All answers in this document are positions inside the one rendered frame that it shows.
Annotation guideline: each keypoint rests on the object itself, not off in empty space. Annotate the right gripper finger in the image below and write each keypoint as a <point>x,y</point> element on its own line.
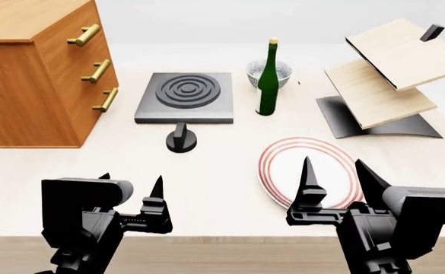
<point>372,188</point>
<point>309,191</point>

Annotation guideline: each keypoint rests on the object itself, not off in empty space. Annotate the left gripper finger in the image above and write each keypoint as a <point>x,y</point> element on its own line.
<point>155,211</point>
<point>104,176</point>

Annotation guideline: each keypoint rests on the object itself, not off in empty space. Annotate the black stove knob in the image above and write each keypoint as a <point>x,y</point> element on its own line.
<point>180,140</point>

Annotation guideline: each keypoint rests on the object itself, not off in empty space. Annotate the dark ringed stove burner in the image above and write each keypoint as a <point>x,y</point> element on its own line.
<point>188,90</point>

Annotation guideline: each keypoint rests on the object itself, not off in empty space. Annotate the grey square stove base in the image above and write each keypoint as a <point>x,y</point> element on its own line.
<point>222,108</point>

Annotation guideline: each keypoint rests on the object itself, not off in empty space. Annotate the white plate with red rings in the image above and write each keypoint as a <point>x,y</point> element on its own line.
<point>283,174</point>

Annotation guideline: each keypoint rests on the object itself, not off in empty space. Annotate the black curved shelf stand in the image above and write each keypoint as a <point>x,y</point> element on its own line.
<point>336,117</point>

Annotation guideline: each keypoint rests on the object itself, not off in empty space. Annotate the light wooden shelf board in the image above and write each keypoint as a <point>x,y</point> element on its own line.
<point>378,100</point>
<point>408,60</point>

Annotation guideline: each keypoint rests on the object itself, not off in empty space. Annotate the green glass bottle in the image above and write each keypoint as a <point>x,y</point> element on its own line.
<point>267,85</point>

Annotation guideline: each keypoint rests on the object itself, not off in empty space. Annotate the wooden drawer cabinet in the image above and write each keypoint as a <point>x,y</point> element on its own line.
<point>24,85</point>

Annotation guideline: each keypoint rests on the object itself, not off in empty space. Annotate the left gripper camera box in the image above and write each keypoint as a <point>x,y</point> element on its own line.
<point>74,197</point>

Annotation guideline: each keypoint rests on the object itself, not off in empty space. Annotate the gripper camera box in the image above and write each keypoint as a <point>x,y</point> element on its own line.
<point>427,217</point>
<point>74,197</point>

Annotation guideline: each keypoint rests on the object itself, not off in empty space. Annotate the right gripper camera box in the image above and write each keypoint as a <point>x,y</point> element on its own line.
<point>427,217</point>

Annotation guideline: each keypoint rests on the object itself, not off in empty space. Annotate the black stand post end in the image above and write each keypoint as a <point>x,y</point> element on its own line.
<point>431,33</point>

